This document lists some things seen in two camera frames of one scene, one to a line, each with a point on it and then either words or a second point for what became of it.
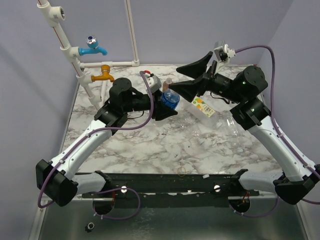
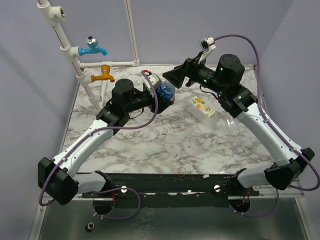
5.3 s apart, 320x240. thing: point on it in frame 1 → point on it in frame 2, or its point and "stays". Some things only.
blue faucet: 92,42 stays
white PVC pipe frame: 55,14 stays
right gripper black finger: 190,89 → 176,76
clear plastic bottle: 191,124 stays
